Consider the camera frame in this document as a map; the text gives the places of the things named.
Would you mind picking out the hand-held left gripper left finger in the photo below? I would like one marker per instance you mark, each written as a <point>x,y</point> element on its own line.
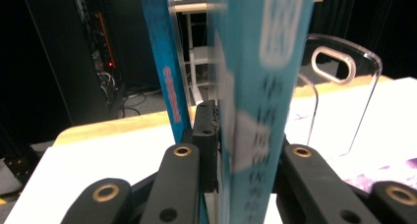
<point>206,142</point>

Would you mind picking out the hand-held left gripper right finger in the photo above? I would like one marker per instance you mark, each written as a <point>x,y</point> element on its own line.
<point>278,171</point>

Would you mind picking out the teal meadow picture book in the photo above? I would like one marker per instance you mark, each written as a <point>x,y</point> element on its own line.
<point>255,86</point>

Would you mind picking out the blue animal picture book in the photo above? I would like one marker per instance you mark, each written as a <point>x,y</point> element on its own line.
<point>164,53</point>

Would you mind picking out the clear acrylic book rack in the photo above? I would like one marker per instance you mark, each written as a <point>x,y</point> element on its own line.
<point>367,63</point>

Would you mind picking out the white table mat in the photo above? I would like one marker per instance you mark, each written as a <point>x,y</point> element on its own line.
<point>98,165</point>

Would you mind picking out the black equipment rack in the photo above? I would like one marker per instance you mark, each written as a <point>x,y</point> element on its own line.
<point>65,53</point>

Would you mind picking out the black yellow-striped stand base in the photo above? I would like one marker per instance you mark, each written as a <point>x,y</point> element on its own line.
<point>19,165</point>

